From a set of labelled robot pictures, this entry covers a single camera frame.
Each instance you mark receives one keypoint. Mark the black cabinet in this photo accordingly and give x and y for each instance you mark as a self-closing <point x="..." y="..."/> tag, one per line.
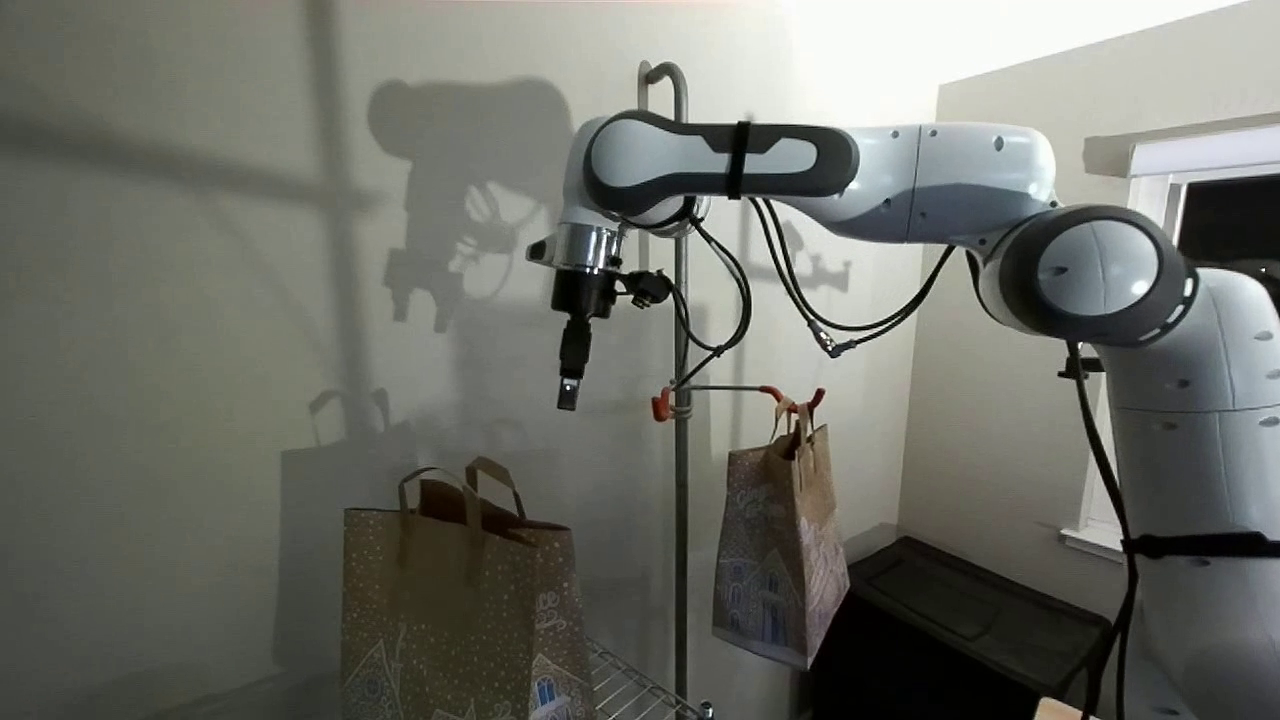
<point x="963" y="627"/>

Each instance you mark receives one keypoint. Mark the brown Trader Joe's paper bag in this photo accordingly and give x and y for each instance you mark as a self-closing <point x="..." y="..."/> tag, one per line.
<point x="453" y="614"/>
<point x="782" y="562"/>

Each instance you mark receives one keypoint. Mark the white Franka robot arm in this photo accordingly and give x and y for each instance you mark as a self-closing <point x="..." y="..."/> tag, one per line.
<point x="935" y="173"/>

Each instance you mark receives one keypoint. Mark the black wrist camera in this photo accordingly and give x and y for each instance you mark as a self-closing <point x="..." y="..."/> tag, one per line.
<point x="644" y="284"/>

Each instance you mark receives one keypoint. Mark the white window frame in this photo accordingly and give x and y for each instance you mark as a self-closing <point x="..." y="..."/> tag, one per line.
<point x="1173" y="150"/>

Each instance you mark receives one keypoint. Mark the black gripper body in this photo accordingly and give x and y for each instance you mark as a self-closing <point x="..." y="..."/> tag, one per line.
<point x="586" y="295"/>

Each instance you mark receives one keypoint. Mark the grey metal pole stand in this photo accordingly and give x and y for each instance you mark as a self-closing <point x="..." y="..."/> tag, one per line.
<point x="680" y="534"/>

